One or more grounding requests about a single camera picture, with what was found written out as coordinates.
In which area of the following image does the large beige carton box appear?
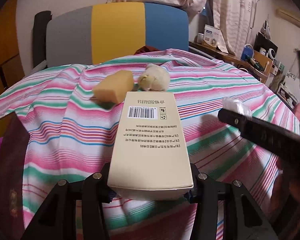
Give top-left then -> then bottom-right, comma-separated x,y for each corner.
107,92 -> 193,200

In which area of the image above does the clear plastic ball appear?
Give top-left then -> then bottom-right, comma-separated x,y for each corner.
222,97 -> 252,117

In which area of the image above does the yellow sponge block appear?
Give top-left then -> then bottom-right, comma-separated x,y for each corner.
92,70 -> 134,104

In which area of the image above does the wooden side shelf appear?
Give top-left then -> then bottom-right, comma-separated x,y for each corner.
189,42 -> 268,83

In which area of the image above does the striped pink green tablecloth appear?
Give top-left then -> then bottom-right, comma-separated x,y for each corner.
0,49 -> 300,239

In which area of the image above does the gold metal tin box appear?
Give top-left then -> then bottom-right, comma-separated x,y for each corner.
0,112 -> 30,239

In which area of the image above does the blue white fan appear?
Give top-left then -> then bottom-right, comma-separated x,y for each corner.
241,44 -> 254,61

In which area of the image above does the white box on shelf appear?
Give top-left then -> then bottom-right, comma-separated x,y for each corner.
202,24 -> 220,48

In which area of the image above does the wooden wardrobe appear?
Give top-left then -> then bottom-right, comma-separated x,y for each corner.
0,0 -> 25,95

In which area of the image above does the grey yellow blue chair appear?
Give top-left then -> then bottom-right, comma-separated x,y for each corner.
46,2 -> 189,67

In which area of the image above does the black rolled mat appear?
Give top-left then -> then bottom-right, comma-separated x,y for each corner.
32,10 -> 52,67

